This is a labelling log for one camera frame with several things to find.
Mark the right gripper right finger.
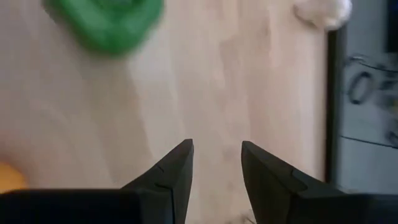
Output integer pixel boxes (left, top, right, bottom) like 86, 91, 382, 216
241, 140, 343, 224

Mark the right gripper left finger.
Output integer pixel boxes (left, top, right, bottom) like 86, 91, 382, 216
121, 139, 195, 224

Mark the orange citrus fruit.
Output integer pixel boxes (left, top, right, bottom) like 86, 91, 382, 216
0, 161, 29, 193

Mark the green bell pepper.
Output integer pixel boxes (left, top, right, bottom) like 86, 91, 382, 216
42, 0, 165, 58

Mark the white garlic bulb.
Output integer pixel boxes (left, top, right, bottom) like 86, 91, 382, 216
293, 0, 354, 32

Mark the coiled black cable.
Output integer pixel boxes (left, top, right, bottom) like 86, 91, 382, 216
346, 70, 374, 105

